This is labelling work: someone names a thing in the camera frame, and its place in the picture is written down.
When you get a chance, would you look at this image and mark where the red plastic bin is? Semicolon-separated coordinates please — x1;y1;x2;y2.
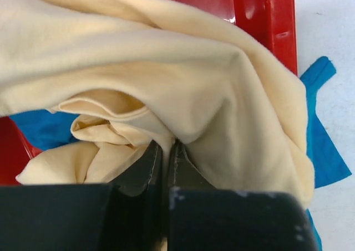
1;0;297;186

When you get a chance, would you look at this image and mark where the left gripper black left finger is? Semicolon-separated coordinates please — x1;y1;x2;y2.
110;141;163;197

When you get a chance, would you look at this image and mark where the blue t-shirt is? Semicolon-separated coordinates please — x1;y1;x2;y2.
9;56;353;249

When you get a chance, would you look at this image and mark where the cream yellow t-shirt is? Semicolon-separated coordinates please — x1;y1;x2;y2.
1;0;315;207

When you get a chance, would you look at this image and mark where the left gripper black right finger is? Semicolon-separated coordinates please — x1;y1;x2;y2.
168;141;216;190

